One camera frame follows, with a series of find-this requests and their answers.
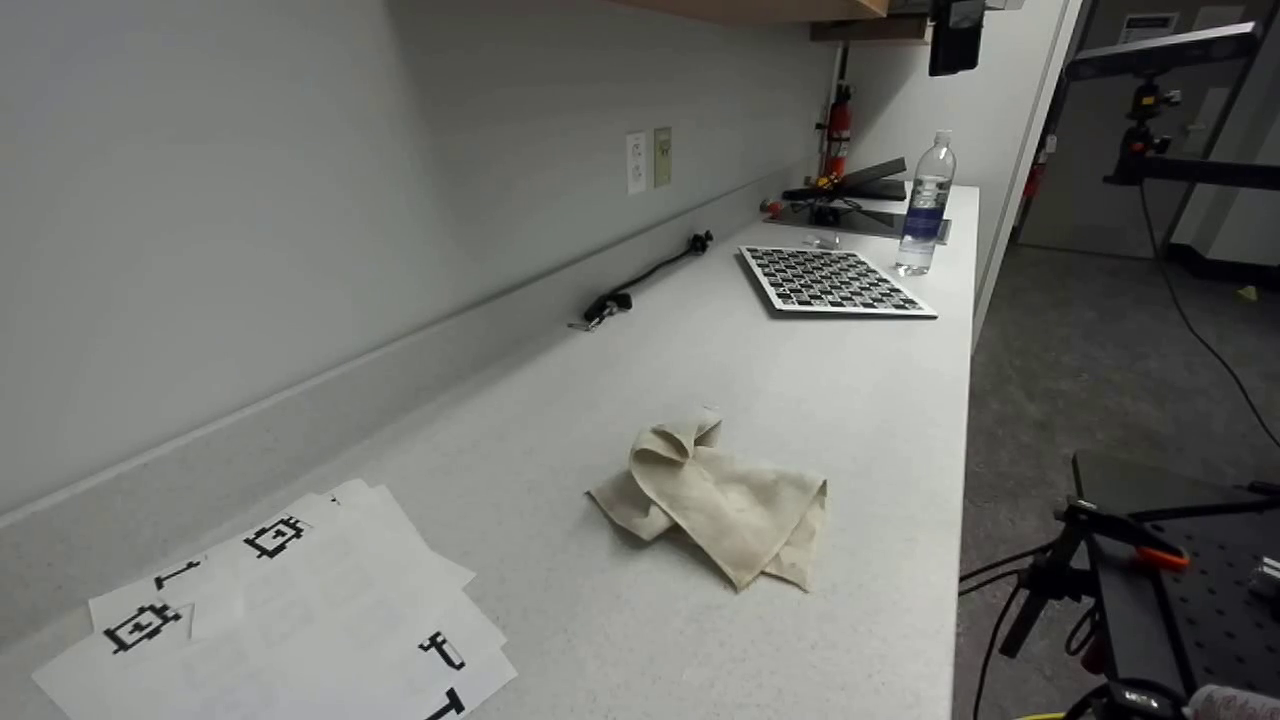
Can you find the beige cloth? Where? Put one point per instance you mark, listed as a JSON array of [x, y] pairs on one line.
[[722, 504]]

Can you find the checkerboard calibration board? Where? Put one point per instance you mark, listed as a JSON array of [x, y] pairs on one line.
[[833, 280]]

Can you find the black bar clamp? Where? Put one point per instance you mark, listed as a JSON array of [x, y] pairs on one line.
[[853, 184]]

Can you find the red clamp tool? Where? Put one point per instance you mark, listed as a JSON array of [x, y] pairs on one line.
[[839, 126]]

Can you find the clear plastic water bottle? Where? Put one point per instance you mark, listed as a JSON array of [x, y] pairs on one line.
[[925, 214]]

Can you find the small marker-printed paper sheet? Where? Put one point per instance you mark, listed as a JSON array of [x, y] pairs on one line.
[[478, 666]]

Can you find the large marker-printed paper sheet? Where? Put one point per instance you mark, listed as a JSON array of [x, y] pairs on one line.
[[306, 601]]

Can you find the black tripod legs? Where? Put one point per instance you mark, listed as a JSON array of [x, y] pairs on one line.
[[1042, 585]]

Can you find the black perforated breadboard table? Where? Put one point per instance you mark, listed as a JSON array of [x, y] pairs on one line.
[[1200, 601]]

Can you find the white wall outlet plate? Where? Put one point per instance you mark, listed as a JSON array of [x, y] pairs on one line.
[[636, 161]]

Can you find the beige wall outlet plate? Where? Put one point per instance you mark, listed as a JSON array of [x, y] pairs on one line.
[[660, 159]]

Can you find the wooden wall cabinet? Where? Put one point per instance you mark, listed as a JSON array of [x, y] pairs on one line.
[[787, 11]]

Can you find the black hanging camera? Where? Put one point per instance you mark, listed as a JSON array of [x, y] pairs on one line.
[[952, 36]]

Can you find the black camera stand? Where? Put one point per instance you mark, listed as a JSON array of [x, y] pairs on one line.
[[1152, 133]]

